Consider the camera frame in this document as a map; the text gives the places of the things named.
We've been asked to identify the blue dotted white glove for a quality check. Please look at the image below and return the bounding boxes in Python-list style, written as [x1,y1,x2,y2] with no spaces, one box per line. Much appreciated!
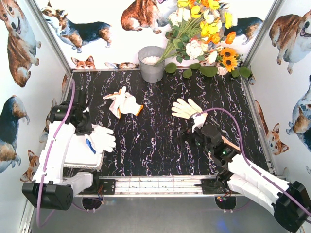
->
[85,125,116,154]

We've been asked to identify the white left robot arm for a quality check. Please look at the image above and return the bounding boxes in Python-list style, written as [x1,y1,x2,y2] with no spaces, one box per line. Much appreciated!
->
[22,91,95,210]

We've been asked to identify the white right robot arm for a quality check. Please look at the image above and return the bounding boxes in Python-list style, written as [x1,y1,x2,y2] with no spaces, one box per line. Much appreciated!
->
[178,125,311,233]

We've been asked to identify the white plastic storage basket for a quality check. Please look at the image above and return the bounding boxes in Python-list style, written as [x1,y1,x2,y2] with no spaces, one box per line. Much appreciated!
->
[64,131,104,170]

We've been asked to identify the cream glove far right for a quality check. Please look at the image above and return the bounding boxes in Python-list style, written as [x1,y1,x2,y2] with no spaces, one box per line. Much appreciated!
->
[171,98,203,119]

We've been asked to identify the white glove orange trim folded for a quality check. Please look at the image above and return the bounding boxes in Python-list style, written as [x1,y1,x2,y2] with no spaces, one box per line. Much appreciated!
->
[103,86,127,119]

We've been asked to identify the white glove orange cuff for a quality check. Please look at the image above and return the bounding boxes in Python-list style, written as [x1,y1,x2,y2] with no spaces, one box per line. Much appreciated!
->
[119,92,143,116]

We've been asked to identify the large green moss stone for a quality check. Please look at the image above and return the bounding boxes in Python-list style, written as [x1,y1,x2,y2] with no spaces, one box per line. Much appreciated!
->
[199,66,218,77]

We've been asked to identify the white sunflower pot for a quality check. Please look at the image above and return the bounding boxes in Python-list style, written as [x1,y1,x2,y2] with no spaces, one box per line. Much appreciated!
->
[217,66,228,75]

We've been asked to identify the green moss stone far left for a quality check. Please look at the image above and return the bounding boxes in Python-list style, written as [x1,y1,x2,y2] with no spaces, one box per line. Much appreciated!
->
[165,62,177,73]

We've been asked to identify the green moss stone right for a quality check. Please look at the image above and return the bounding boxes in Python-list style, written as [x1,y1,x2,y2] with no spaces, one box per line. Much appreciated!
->
[239,67,251,78]

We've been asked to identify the sunflower bunch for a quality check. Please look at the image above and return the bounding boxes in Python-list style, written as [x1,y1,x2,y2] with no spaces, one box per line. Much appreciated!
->
[216,47,242,72]

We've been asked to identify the grey metal bucket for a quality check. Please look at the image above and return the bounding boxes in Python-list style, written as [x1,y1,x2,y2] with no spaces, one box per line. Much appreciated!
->
[138,46,165,83]

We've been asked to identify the artificial flower bouquet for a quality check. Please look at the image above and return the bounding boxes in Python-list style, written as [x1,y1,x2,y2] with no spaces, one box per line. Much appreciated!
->
[158,0,238,63]

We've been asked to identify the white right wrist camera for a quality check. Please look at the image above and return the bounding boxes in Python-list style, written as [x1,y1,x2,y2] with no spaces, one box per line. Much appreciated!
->
[191,112,208,132]

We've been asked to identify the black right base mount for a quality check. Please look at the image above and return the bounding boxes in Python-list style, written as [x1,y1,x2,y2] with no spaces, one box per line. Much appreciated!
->
[194,171,233,195]

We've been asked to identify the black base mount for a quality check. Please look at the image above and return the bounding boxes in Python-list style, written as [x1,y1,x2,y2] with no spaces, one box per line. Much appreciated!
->
[79,178,116,195]
[194,171,233,195]

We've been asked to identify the aluminium front rail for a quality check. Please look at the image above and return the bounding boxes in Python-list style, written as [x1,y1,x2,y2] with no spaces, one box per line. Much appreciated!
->
[78,175,225,198]

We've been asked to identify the aluminium frame rail right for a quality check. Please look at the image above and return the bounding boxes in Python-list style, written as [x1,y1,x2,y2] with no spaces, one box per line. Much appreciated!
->
[241,77,275,175]

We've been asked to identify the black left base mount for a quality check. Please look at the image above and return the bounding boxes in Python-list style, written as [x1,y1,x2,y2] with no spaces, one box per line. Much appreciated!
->
[79,178,116,195]

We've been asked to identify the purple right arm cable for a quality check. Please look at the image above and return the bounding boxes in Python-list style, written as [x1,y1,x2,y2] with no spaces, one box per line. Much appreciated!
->
[195,108,309,214]

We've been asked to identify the aluminium frame post right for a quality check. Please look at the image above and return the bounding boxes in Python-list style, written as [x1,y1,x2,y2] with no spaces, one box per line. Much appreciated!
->
[243,0,284,68]

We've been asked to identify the aluminium frame post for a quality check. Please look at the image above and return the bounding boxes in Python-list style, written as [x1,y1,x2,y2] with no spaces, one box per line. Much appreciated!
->
[25,0,72,74]
[243,0,284,68]

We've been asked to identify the aluminium frame post left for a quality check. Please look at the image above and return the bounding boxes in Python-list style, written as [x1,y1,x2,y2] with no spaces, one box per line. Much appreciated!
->
[25,0,72,74]

